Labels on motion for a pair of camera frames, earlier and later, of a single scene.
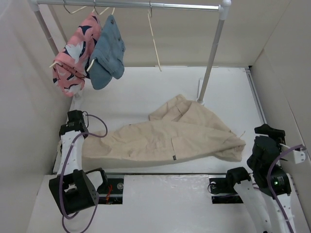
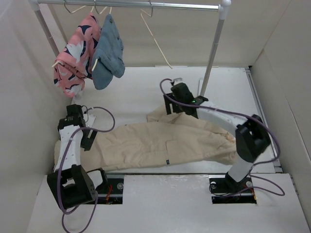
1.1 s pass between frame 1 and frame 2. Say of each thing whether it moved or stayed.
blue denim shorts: stayed
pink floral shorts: stayed
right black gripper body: moved
